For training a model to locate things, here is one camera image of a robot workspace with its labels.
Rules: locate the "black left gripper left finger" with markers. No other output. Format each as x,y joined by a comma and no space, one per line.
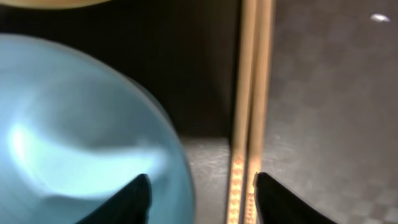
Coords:
130,205

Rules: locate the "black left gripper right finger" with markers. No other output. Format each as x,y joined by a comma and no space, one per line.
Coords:
276,204

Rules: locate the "yellow plate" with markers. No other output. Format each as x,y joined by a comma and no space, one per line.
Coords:
51,4

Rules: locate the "light blue bowl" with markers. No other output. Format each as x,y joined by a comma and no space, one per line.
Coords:
74,132

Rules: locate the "brown serving tray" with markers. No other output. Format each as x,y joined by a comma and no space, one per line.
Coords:
331,126

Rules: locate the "wooden chopstick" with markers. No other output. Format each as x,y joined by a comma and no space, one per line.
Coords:
264,31
242,110

